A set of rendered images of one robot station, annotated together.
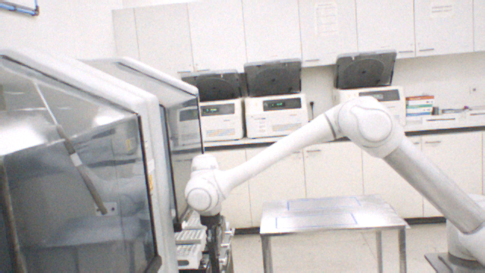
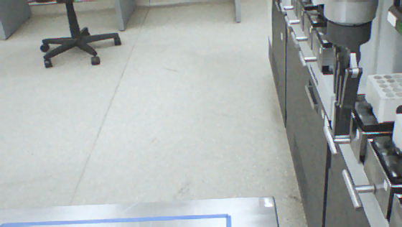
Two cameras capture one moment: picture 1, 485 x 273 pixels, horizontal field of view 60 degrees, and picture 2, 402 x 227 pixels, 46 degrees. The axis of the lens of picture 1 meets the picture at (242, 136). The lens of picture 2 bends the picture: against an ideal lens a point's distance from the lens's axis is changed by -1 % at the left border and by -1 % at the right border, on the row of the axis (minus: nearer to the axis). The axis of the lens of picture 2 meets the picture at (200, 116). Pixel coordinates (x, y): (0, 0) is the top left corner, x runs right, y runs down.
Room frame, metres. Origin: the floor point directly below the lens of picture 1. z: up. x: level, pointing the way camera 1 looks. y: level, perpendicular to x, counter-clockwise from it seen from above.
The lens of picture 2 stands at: (2.25, -0.14, 1.29)
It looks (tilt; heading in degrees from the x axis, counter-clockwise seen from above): 30 degrees down; 179
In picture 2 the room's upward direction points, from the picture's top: 6 degrees counter-clockwise
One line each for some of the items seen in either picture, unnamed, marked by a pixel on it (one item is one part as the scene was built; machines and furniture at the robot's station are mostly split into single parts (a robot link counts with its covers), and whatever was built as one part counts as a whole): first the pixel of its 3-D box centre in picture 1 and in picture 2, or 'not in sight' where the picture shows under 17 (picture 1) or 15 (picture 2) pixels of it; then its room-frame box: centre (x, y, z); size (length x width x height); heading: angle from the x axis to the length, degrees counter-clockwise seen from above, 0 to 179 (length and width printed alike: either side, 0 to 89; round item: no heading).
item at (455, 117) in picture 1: (439, 119); not in sight; (3.74, -1.77, 0.93); 0.30 x 0.10 x 0.06; 77
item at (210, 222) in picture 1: (211, 224); (347, 43); (1.47, 0.14, 0.96); 0.08 x 0.07 x 0.09; 175
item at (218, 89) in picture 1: (214, 104); not in sight; (4.09, 0.23, 1.22); 0.62 x 0.56 x 0.64; 173
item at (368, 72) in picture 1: (365, 89); not in sight; (3.96, -1.19, 1.25); 0.62 x 0.56 x 0.69; 174
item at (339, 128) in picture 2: not in sight; (342, 119); (1.48, 0.14, 0.80); 0.03 x 0.01 x 0.07; 85
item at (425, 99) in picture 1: (420, 98); not in sight; (4.06, -1.74, 1.10); 0.24 x 0.13 x 0.10; 83
